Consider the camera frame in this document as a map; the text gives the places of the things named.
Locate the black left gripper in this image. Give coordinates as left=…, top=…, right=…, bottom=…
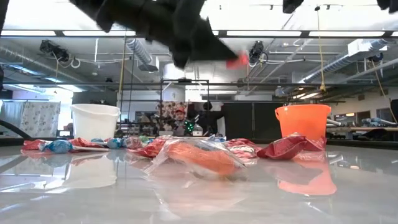
left=146, top=0, right=239, bottom=70

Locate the red Skittles pack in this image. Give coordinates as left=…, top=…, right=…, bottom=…
left=21, top=139, right=47, bottom=152
left=127, top=138, right=167, bottom=159
left=256, top=134, right=309, bottom=161
left=223, top=138, right=259, bottom=160
left=68, top=137, right=105, bottom=149
left=298, top=136, right=328, bottom=152

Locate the orange halloween bucket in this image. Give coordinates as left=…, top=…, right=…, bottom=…
left=275, top=104, right=332, bottom=141

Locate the white cylindrical tank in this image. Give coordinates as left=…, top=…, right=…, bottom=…
left=163, top=63, right=187, bottom=81

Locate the person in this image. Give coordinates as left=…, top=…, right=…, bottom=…
left=198, top=101, right=225, bottom=137
left=172, top=108, right=188, bottom=137

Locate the floral patterned cloth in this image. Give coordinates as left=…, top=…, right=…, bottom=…
left=20, top=101, right=62, bottom=138
left=155, top=101, right=189, bottom=125

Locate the clear orange gummy pack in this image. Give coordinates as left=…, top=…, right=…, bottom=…
left=144, top=138, right=248, bottom=177

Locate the pink wrapped lollipop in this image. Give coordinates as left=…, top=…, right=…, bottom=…
left=123, top=136, right=143, bottom=151

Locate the white skull print bucket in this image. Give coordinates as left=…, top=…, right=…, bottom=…
left=70, top=103, right=121, bottom=141

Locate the white air unit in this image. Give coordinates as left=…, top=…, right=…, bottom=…
left=347, top=39, right=388, bottom=57

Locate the white hanging cloth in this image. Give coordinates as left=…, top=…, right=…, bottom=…
left=0, top=101, right=24, bottom=128

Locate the black partition wall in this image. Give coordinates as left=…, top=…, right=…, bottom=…
left=222, top=101, right=284, bottom=140

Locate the yellow hanging rope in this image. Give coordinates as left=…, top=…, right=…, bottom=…
left=313, top=5, right=327, bottom=93

